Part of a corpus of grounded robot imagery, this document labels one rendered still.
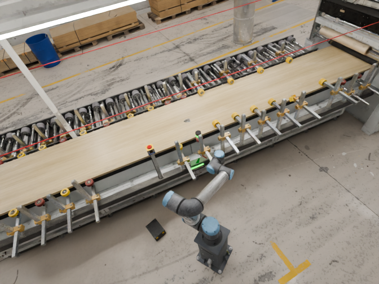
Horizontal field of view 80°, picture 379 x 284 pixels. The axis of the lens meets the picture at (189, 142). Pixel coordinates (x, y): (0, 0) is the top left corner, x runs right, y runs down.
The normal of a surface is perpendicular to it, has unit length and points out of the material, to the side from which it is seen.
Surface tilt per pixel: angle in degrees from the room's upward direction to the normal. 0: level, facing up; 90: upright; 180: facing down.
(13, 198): 0
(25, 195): 0
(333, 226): 0
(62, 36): 90
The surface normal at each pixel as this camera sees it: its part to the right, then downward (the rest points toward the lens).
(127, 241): -0.12, -0.65
